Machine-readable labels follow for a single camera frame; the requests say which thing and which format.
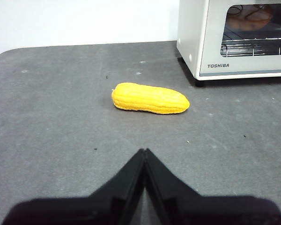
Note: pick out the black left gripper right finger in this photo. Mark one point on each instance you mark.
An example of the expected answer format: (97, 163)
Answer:
(201, 208)

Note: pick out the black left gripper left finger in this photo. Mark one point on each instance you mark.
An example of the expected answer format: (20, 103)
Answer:
(103, 208)

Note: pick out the white toaster oven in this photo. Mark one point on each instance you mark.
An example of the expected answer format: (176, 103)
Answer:
(192, 28)

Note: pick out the yellow corn cob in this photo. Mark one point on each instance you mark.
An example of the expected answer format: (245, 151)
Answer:
(150, 99)

